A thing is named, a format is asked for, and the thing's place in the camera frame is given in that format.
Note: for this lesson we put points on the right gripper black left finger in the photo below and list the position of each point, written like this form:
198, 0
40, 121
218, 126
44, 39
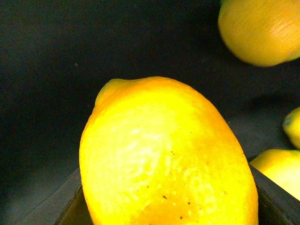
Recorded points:
65, 206

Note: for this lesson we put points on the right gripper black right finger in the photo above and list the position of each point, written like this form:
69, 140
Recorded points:
276, 206

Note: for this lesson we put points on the yellow lemon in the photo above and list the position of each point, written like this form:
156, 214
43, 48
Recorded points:
156, 152
263, 33
282, 167

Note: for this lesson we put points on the yellow lemon right edge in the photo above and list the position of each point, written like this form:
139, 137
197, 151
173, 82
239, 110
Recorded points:
291, 127

